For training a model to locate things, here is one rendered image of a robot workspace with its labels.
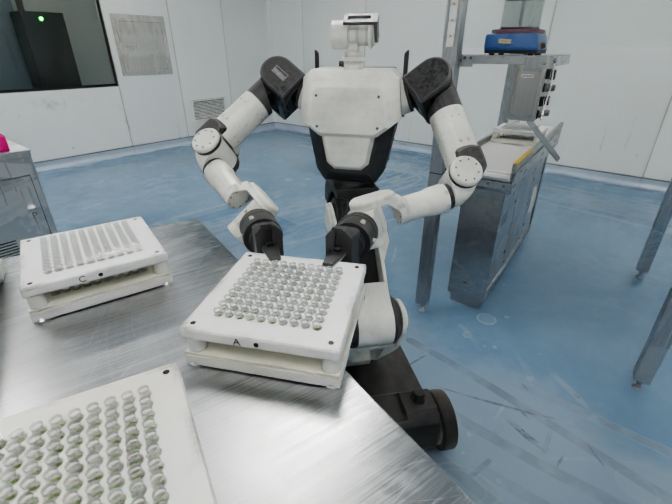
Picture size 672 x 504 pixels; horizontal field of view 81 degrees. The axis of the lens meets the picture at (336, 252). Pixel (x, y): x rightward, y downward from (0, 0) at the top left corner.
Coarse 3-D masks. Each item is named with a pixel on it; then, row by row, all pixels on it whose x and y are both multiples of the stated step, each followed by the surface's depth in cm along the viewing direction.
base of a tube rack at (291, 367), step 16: (352, 320) 67; (352, 336) 65; (192, 352) 60; (208, 352) 60; (224, 352) 60; (240, 352) 60; (256, 352) 60; (272, 352) 60; (224, 368) 60; (240, 368) 59; (256, 368) 59; (272, 368) 58; (288, 368) 57; (304, 368) 57; (320, 368) 57; (320, 384) 57; (336, 384) 57
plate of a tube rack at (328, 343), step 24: (240, 264) 75; (288, 264) 75; (336, 264) 74; (360, 264) 74; (216, 288) 67; (336, 288) 68; (360, 288) 69; (336, 312) 61; (192, 336) 58; (216, 336) 57; (240, 336) 57; (264, 336) 57; (288, 336) 57; (312, 336) 56; (336, 336) 56; (336, 360) 54
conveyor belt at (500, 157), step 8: (552, 128) 259; (488, 144) 215; (496, 144) 215; (504, 144) 215; (512, 144) 215; (488, 152) 199; (496, 152) 199; (504, 152) 199; (512, 152) 199; (520, 152) 199; (488, 160) 184; (496, 160) 184; (504, 160) 184; (512, 160) 184; (488, 168) 172; (496, 168) 172; (504, 168) 172; (488, 176) 172; (496, 176) 170; (504, 176) 168
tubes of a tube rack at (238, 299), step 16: (256, 272) 71; (272, 272) 72; (288, 272) 70; (320, 272) 70; (256, 288) 67; (272, 288) 67; (288, 288) 66; (320, 288) 66; (240, 304) 62; (256, 304) 62; (272, 304) 62; (288, 304) 62; (304, 304) 62
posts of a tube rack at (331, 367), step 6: (192, 342) 59; (198, 342) 60; (204, 342) 61; (192, 348) 60; (198, 348) 60; (204, 348) 61; (324, 360) 56; (330, 360) 55; (324, 366) 56; (330, 366) 56; (336, 366) 56; (330, 372) 56; (336, 372) 56
